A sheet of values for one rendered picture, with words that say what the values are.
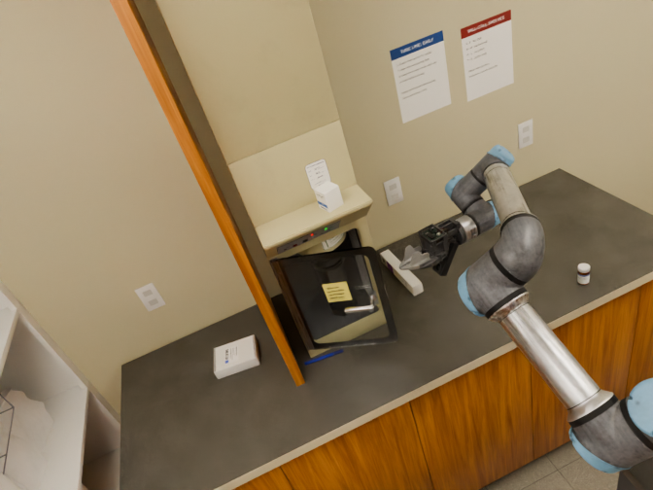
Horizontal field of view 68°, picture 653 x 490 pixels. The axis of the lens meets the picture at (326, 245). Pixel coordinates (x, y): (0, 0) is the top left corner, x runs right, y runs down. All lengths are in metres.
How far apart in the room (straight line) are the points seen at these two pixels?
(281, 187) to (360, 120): 0.60
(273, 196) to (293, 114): 0.23
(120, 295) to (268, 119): 0.99
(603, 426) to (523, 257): 0.39
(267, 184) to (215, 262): 0.66
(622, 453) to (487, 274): 0.45
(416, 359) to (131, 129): 1.16
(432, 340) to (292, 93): 0.91
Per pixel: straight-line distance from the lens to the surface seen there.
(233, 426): 1.68
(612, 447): 1.23
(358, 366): 1.66
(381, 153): 1.92
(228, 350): 1.85
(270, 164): 1.31
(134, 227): 1.83
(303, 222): 1.32
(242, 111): 1.25
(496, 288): 1.22
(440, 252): 1.46
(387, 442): 1.76
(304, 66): 1.27
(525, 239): 1.21
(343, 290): 1.47
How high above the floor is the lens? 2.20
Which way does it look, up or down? 35 degrees down
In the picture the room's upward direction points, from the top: 19 degrees counter-clockwise
